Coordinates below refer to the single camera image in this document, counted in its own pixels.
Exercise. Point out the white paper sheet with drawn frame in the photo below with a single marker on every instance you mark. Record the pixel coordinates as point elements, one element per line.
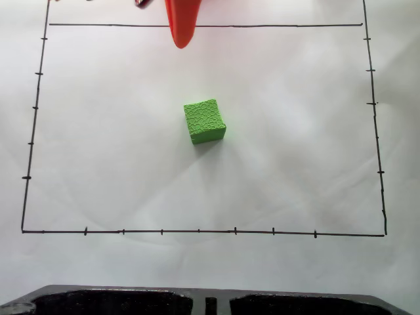
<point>229,183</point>

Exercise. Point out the black cast metal stand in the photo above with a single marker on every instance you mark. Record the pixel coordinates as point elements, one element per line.
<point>210,300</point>

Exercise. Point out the green textured foam cube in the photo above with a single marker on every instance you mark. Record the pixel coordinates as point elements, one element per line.
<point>204,123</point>

